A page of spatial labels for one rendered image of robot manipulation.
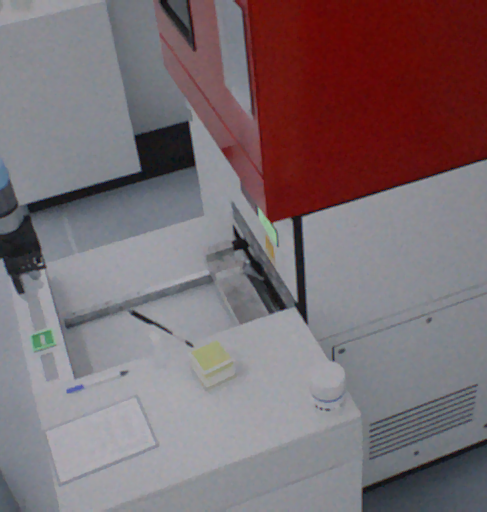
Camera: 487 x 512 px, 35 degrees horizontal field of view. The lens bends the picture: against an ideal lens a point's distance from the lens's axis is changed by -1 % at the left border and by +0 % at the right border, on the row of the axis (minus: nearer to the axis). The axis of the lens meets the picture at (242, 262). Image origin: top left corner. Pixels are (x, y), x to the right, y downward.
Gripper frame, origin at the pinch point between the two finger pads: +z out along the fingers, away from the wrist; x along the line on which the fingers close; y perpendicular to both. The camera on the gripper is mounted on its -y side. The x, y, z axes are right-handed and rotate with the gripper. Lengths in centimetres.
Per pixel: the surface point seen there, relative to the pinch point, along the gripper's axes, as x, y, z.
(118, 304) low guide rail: 17.0, 20.7, 26.2
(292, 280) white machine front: -14, 59, 7
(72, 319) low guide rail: 16.9, 8.2, 26.4
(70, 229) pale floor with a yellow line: 170, 17, 111
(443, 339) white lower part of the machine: -16, 100, 45
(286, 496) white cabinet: -50, 40, 33
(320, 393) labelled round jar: -47, 51, 7
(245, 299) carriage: 0, 51, 23
